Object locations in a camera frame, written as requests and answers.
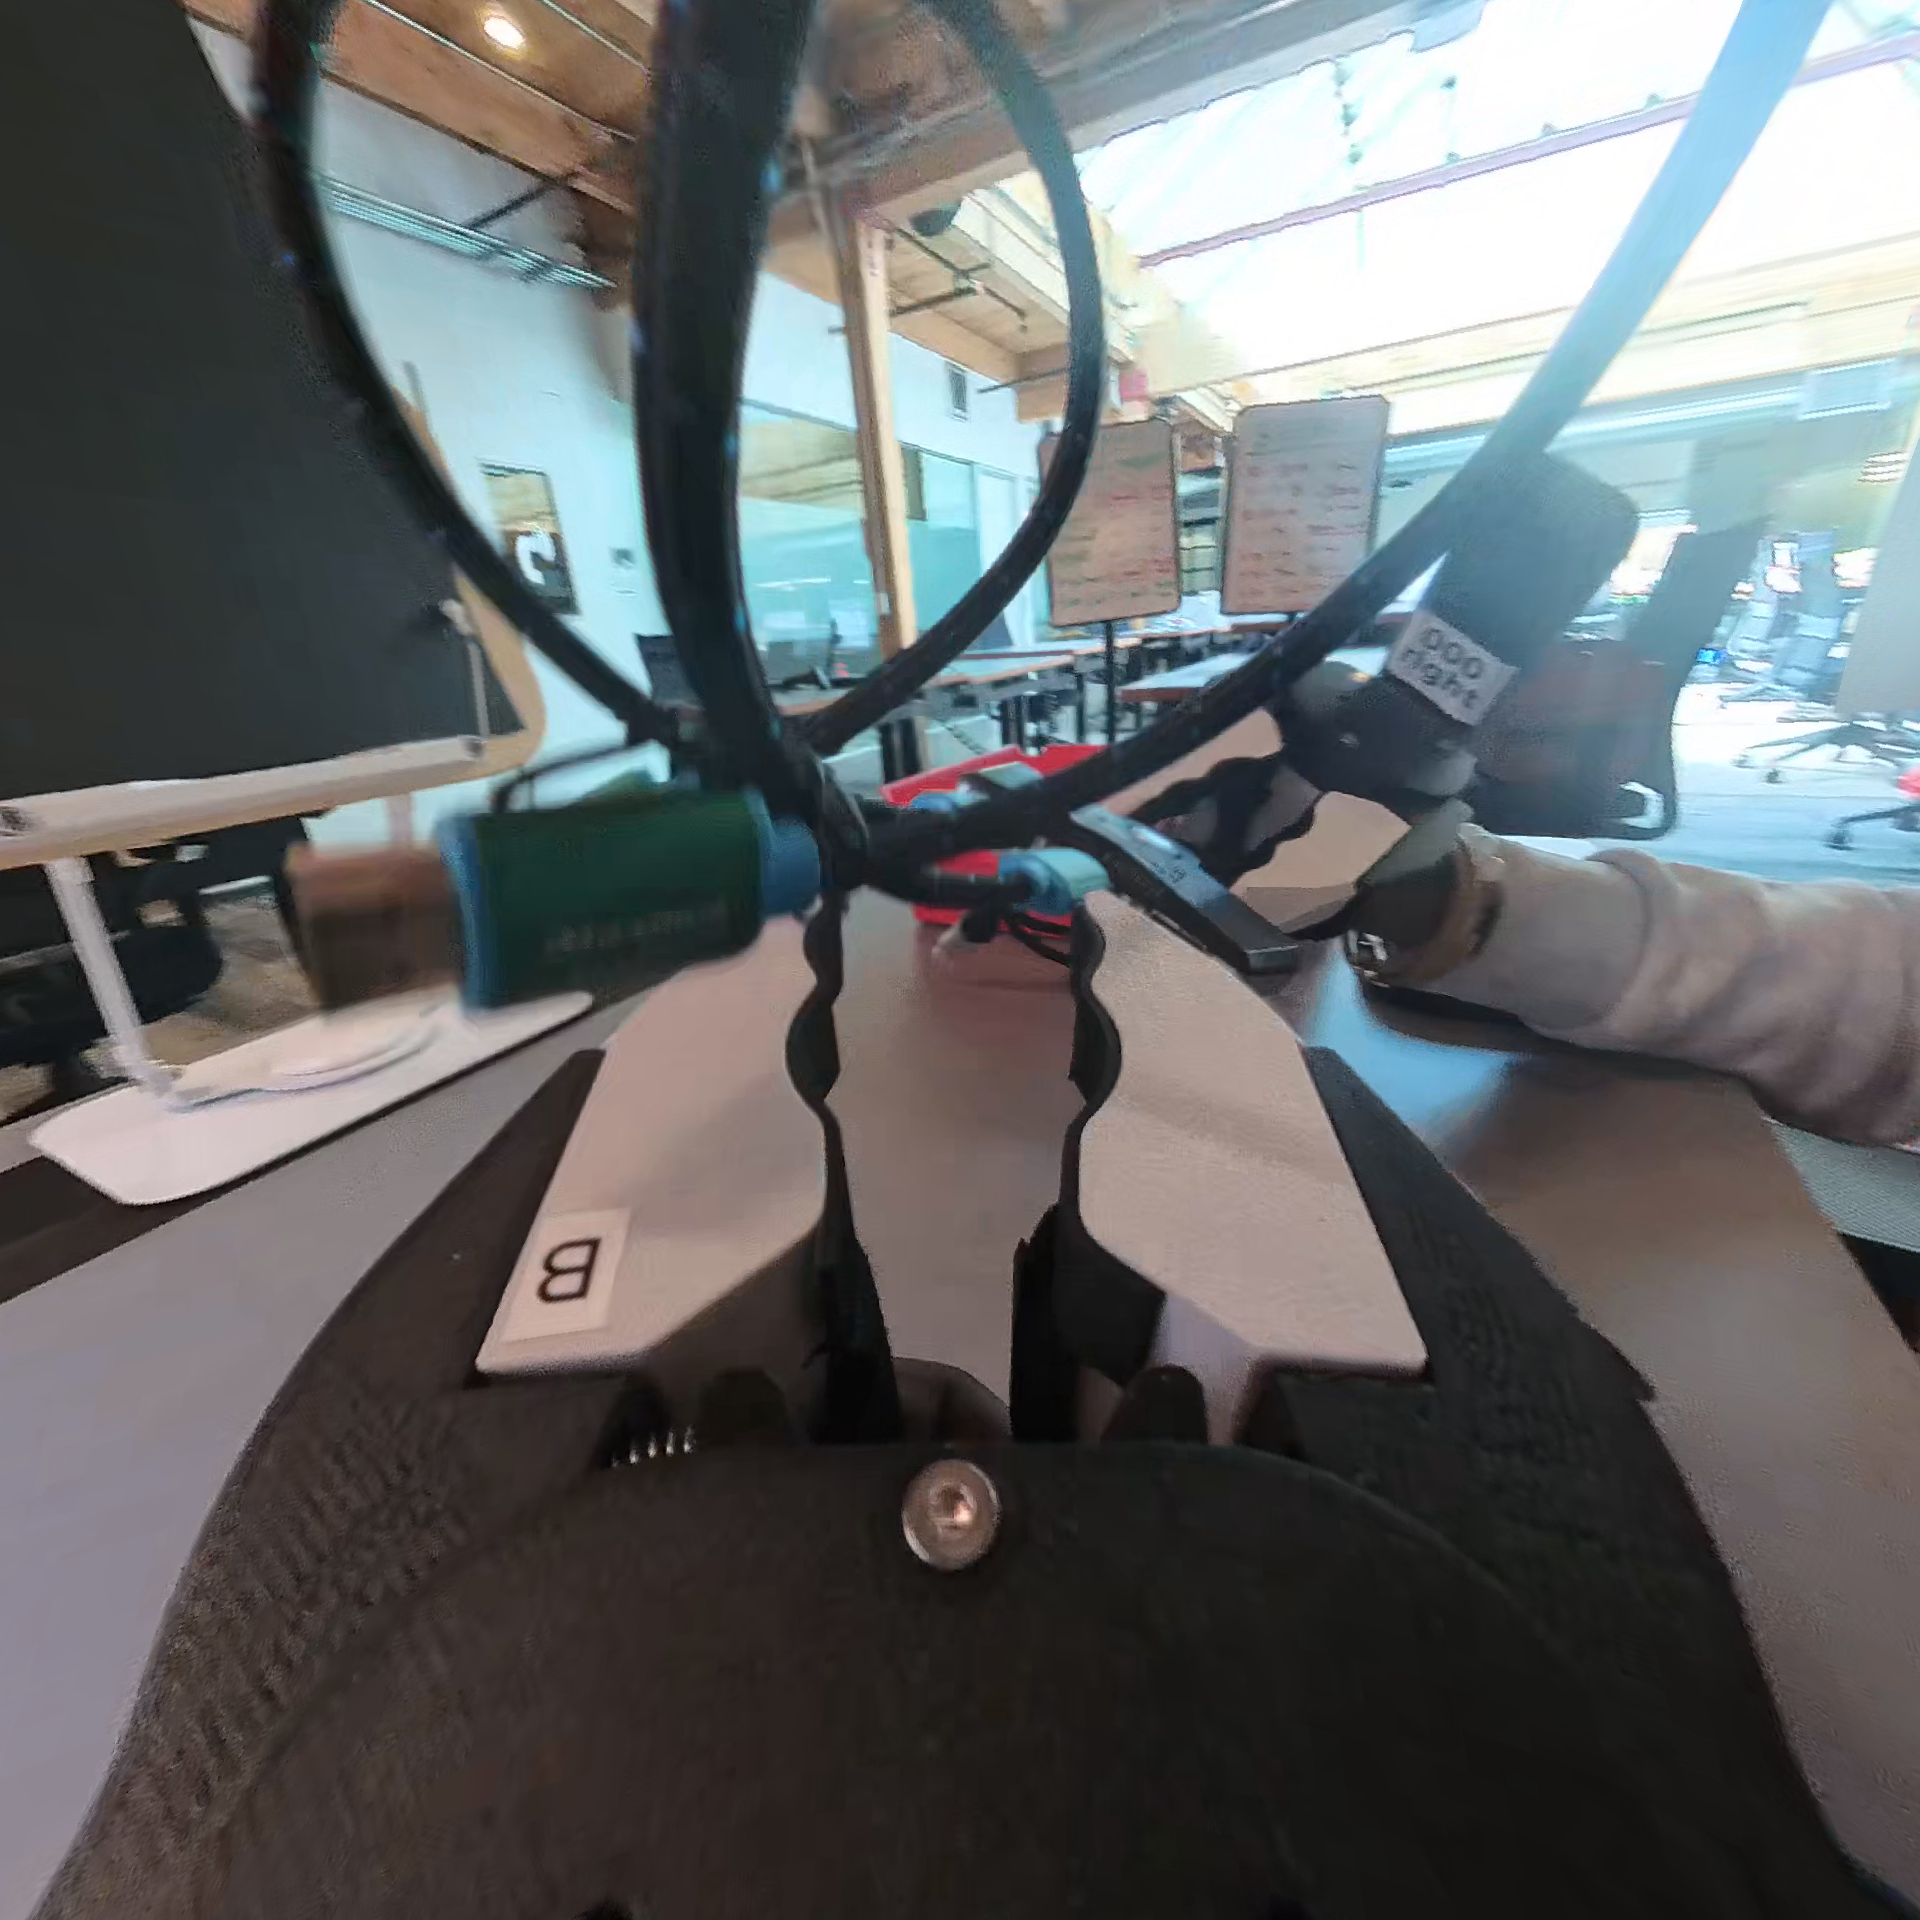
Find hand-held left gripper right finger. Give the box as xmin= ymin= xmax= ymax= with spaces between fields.
xmin=1008 ymin=889 xmax=1430 ymax=1432

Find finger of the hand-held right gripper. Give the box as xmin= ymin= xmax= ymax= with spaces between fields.
xmin=1241 ymin=787 xmax=1425 ymax=942
xmin=1142 ymin=757 xmax=1286 ymax=865

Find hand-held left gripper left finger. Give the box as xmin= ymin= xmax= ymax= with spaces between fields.
xmin=478 ymin=897 xmax=904 ymax=1426

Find black adapter with port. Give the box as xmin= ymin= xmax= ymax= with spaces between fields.
xmin=1072 ymin=808 xmax=1304 ymax=971

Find black braided hdmi cable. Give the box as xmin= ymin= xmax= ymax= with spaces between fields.
xmin=255 ymin=0 xmax=1839 ymax=1010

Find person's right forearm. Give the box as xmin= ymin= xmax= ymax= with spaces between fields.
xmin=1437 ymin=836 xmax=1920 ymax=1153

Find person's right hand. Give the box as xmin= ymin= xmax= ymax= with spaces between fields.
xmin=1347 ymin=822 xmax=1503 ymax=993

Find wooden top office desk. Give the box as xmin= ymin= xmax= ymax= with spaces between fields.
xmin=1115 ymin=608 xmax=1400 ymax=712
xmin=765 ymin=643 xmax=1086 ymax=785

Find dark brown chair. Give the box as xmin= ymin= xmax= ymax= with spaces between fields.
xmin=1497 ymin=521 xmax=1759 ymax=845

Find whiteboard on stand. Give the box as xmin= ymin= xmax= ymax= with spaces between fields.
xmin=1039 ymin=417 xmax=1181 ymax=628
xmin=1219 ymin=394 xmax=1391 ymax=618

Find red plastic bin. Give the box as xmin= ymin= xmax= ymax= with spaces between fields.
xmin=883 ymin=741 xmax=1107 ymax=928

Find group of black office chairs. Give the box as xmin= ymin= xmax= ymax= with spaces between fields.
xmin=1696 ymin=525 xmax=1920 ymax=845

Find wooden support post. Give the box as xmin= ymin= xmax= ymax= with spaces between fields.
xmin=829 ymin=208 xmax=921 ymax=656

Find dark wall sign white icon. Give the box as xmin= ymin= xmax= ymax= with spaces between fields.
xmin=479 ymin=465 xmax=580 ymax=618

